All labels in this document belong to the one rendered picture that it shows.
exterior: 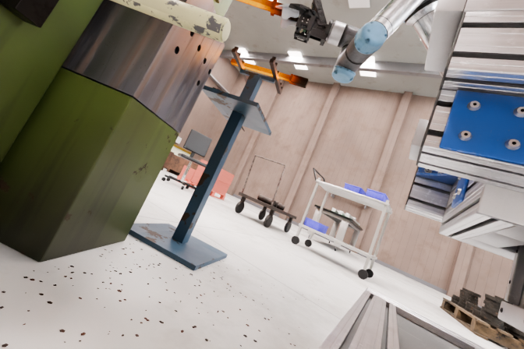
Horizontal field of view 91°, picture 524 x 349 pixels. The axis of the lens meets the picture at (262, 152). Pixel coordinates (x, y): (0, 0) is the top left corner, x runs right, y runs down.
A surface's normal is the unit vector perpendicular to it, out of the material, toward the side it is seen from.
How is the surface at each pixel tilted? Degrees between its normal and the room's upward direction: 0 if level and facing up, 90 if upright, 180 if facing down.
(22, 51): 90
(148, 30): 90
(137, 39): 90
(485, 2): 90
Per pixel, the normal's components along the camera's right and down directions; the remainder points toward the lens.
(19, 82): 0.92, 0.39
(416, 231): -0.43, -0.35
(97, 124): -0.03, -0.20
